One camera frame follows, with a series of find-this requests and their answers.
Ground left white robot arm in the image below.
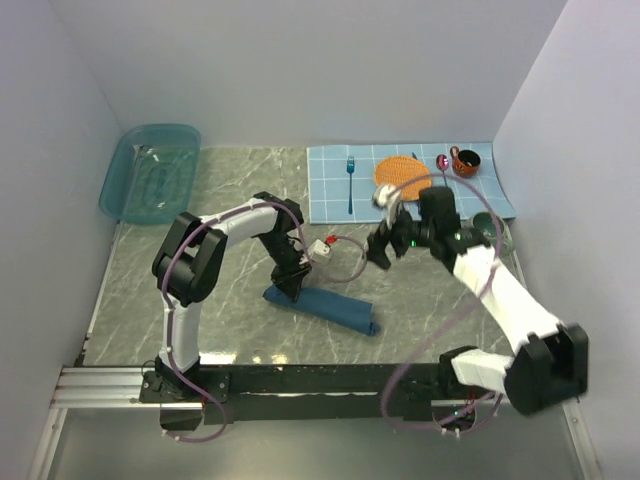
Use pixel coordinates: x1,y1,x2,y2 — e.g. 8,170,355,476
152,192,311,402

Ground blue checked placemat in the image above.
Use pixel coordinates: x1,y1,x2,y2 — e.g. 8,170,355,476
307,142,517,225

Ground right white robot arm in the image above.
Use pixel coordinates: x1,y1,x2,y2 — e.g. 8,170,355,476
366,184,589,416

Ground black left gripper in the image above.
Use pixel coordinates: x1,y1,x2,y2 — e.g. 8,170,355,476
258,232,315,305

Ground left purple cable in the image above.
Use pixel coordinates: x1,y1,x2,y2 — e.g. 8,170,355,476
158,198,369,444

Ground blue t shirt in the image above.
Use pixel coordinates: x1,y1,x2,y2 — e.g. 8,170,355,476
263,286,381,336

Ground orange black mug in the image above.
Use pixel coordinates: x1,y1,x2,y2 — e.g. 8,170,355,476
450,145,481,179

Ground orange woven round trivet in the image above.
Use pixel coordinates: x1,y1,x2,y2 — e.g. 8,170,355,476
374,155,433,202

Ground iridescent spoon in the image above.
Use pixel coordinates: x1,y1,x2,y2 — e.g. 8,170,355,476
436,154,449,186

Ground green ceramic mug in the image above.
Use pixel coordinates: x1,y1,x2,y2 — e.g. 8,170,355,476
471,211,514,254

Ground aluminium rail frame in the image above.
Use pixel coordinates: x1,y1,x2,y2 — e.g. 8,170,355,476
34,225,601,479

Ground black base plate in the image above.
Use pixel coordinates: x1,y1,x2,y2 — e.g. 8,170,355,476
137,363,496,426

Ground teal plastic bin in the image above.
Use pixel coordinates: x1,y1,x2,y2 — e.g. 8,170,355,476
99,123,201,225

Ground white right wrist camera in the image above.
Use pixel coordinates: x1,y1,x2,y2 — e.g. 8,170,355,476
372,183,403,227

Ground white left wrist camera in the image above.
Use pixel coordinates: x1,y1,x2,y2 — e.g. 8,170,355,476
307,239,333,267

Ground purple cable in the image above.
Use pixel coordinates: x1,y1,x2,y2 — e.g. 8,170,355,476
158,198,369,444
380,174,505,436

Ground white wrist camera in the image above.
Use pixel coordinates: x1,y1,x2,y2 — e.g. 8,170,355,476
372,183,403,227
307,239,333,267

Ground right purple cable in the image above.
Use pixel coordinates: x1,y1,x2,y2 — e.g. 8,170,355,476
380,174,505,436

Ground blue fork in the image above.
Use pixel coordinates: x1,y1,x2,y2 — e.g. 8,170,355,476
346,155,355,215

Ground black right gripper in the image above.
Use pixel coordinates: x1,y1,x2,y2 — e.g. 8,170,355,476
363,203,436,272

